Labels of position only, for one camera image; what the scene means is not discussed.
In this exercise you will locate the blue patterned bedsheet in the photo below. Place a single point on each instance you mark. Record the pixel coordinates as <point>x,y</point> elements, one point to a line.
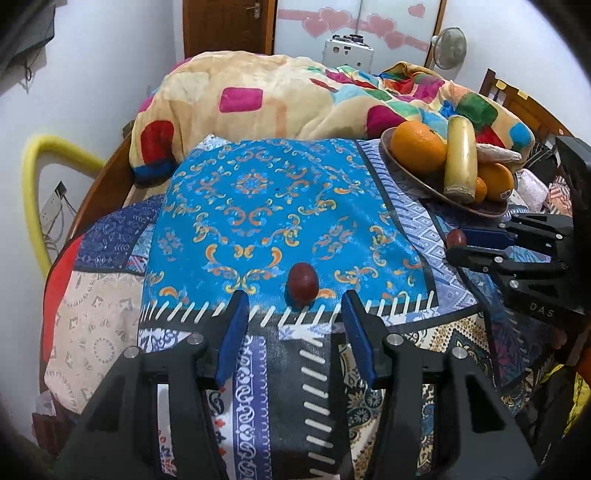
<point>258,221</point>

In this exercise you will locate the yellow foam tube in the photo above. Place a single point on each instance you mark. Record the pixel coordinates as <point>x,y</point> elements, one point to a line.
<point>37,161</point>

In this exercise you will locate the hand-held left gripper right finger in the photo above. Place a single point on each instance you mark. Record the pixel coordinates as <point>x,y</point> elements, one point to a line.
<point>358,337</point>

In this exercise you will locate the brown wooden door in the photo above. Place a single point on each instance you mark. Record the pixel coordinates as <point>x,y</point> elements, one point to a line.
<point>226,25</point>

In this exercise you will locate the wooden bed side rail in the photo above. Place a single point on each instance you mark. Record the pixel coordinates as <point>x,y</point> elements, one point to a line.
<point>101,184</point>

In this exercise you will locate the black wall television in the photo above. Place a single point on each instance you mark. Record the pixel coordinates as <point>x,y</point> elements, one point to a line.
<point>23,32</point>

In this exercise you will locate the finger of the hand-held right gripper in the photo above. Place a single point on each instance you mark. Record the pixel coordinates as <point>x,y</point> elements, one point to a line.
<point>485,236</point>
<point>475,258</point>

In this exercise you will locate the small tangerine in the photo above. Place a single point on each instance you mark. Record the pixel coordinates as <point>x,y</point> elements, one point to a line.
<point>481,190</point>

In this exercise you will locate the standing electric fan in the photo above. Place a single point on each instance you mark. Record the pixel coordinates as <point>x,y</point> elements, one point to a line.
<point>449,48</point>

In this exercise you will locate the dark red plum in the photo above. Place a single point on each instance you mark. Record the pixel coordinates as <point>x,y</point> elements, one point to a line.
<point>455,237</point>
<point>302,284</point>

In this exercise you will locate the small white appliance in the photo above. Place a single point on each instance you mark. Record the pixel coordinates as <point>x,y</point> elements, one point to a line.
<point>346,53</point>

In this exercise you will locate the pink patterned bag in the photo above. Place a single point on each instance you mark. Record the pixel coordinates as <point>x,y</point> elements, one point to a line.
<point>533,187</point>

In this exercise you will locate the wooden bed headboard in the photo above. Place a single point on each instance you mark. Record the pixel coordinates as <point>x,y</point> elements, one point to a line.
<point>521,104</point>

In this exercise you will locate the black bag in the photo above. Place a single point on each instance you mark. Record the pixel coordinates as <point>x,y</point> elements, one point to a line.
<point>542,150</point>

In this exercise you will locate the heart-decorated sliding wardrobe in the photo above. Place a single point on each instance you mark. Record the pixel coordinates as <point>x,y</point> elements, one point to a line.
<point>369,23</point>

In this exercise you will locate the large plain orange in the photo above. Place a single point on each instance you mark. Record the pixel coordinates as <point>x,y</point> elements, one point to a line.
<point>418,146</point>

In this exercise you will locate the person's right hand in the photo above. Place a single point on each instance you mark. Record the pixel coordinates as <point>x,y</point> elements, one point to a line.
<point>560,340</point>

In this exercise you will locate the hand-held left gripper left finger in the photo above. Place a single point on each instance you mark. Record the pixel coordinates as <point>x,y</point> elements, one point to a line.
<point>233,334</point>

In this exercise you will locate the large orange with sticker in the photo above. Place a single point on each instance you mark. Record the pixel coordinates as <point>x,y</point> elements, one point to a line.
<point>497,179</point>

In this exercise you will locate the colourful patchwork blanket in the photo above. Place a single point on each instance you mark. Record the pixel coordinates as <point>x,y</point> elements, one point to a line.
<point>277,97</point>

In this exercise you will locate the cut yellow banana piece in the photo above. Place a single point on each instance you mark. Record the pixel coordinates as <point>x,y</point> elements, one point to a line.
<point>461,157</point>

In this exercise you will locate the white wall socket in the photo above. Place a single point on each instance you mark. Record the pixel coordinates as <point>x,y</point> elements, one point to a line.
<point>51,205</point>

